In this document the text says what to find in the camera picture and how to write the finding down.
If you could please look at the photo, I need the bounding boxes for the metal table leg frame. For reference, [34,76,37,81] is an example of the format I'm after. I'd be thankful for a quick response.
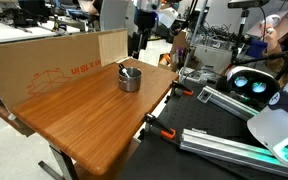
[37,142,79,180]

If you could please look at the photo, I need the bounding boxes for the small steel pot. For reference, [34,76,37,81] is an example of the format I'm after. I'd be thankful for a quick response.
[118,66,143,93]

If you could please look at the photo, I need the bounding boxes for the brown cardboard panel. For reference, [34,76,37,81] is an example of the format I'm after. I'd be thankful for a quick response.
[0,28,129,113]

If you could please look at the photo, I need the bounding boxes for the black camera on stand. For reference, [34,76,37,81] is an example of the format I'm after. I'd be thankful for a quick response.
[227,0,288,81]

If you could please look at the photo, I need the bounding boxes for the white work desk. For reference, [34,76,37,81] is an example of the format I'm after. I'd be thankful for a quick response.
[0,20,82,47]

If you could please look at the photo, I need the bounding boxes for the black perforated breadboard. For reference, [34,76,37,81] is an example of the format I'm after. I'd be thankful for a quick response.
[117,79,288,180]

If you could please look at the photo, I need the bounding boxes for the grey office chair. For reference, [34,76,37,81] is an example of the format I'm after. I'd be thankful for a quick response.
[99,0,130,32]

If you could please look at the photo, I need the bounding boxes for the aluminium extrusion rail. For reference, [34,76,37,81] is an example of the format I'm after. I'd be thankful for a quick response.
[179,128,288,180]
[197,85,259,122]

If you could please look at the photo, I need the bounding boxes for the low wooden shelf board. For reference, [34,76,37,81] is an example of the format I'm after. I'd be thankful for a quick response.
[0,95,36,138]

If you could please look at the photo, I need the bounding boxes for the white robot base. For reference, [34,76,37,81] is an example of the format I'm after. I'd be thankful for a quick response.
[247,64,288,168]

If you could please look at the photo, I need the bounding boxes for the silver metal pole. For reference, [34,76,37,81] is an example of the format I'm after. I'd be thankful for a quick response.
[182,0,209,79]

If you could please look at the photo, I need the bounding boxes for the white VR headset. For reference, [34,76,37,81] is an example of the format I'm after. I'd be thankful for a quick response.
[224,65,282,110]

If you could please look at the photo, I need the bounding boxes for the black orange bar clamp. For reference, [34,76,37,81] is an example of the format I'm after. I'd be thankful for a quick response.
[165,80,195,104]
[141,112,178,141]

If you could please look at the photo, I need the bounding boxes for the white storage bin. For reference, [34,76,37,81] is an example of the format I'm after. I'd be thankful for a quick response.
[193,42,234,74]

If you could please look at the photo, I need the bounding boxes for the black and white marker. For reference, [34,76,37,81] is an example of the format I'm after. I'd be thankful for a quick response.
[117,63,132,80]

